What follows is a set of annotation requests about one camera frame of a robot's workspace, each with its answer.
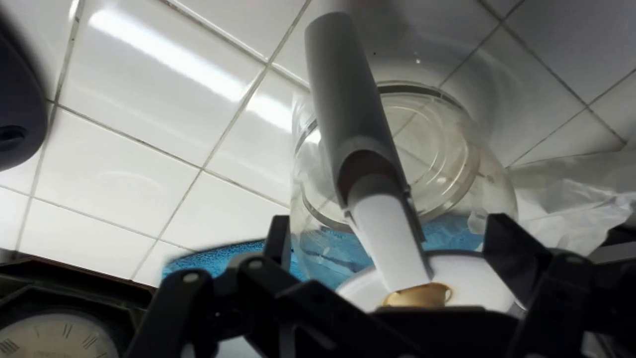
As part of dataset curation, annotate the glass kettle with white handle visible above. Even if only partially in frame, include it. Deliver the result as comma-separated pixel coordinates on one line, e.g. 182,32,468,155
288,10,528,316

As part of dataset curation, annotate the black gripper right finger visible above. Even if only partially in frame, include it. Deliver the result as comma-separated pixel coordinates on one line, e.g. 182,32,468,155
482,211,636,358

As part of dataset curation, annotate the blue cloth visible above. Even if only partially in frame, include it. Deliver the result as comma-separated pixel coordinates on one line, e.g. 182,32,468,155
160,211,504,288

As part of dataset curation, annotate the dark analog table clock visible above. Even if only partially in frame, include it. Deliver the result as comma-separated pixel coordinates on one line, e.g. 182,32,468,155
0,255,158,358

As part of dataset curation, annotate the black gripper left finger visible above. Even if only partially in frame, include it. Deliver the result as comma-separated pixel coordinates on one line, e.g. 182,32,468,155
125,215,425,358

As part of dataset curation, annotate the clear plastic wrap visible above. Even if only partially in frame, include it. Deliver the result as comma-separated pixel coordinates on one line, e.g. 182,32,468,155
508,147,636,257

